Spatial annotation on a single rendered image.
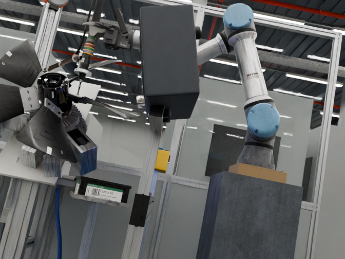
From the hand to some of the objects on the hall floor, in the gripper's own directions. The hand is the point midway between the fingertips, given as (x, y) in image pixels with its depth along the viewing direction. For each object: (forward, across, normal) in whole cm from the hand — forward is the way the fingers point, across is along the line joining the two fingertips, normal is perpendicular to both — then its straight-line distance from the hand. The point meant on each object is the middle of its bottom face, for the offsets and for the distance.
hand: (87, 25), depth 168 cm
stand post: (+11, +33, -150) cm, 154 cm away
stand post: (+10, +10, -150) cm, 150 cm away
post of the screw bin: (-22, -10, -150) cm, 152 cm away
